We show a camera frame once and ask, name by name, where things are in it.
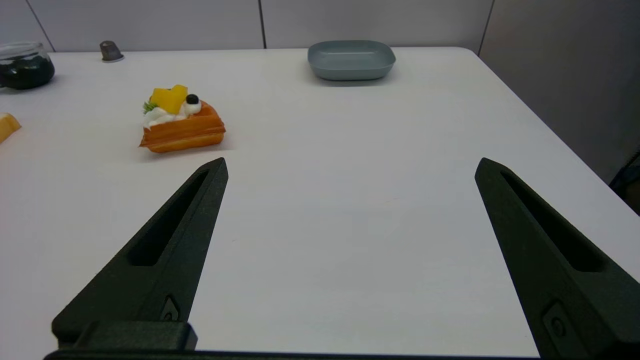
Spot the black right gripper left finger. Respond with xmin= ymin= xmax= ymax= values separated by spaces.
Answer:
xmin=51 ymin=157 xmax=229 ymax=347

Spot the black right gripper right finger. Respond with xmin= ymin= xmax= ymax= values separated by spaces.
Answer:
xmin=474 ymin=157 xmax=640 ymax=360

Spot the waffle with fruit topping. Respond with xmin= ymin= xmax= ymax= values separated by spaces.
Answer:
xmin=139 ymin=84 xmax=227 ymax=154

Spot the white bread slice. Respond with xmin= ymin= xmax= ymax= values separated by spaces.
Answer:
xmin=0 ymin=113 xmax=22 ymax=145

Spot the grey coffee capsule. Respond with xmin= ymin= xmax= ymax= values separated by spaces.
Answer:
xmin=99 ymin=40 xmax=125 ymax=63

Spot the grey-blue shallow plate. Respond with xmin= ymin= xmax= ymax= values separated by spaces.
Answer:
xmin=307 ymin=40 xmax=397 ymax=82

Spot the glass cup with black handle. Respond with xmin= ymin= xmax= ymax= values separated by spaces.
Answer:
xmin=0 ymin=41 xmax=56 ymax=91

